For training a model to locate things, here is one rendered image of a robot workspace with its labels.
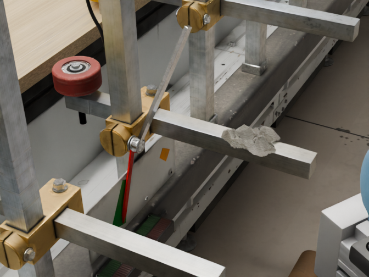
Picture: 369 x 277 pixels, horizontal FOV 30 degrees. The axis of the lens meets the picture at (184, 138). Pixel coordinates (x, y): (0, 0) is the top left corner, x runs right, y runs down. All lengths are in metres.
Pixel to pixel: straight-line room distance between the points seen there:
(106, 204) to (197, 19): 0.36
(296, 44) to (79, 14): 0.56
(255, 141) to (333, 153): 1.50
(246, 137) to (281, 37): 0.68
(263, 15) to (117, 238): 0.50
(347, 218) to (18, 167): 0.40
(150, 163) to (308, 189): 1.24
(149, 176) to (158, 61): 0.47
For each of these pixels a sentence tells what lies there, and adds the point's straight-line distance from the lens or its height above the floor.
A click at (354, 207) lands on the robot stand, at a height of 0.99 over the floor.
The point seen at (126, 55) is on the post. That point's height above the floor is 0.99.
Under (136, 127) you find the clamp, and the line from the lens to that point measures 1.06.
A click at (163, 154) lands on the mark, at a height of 0.76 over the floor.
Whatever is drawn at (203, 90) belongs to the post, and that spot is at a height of 0.79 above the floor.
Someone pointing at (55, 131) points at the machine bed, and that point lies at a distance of 1.29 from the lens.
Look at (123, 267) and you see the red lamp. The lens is 1.06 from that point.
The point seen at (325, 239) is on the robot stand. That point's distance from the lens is 0.72.
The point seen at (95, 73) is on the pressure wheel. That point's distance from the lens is 1.13.
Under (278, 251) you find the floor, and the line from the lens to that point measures 2.09.
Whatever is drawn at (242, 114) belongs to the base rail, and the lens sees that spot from 1.42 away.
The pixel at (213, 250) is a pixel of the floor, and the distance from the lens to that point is 2.08.
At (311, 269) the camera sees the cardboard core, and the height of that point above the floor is 0.08.
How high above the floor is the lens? 1.46
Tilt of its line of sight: 35 degrees down
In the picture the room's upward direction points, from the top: 2 degrees counter-clockwise
